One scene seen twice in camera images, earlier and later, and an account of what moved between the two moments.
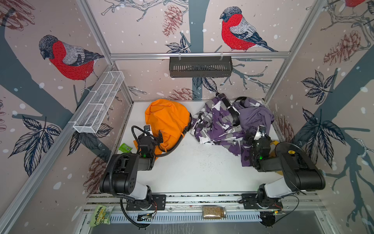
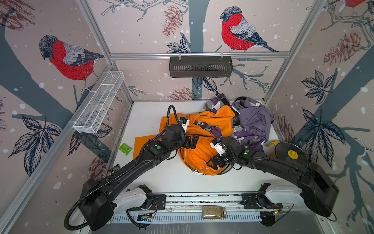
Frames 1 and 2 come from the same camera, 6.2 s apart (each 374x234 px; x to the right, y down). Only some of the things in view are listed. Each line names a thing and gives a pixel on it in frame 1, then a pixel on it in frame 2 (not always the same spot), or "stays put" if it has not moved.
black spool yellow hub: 295,153 stays put
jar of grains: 214,212 stays put
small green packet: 124,148 stays put
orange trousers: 171,117 to 176,131
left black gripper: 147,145 to 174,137
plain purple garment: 252,115 stays put
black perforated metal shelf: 201,67 stays put
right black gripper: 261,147 to 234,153
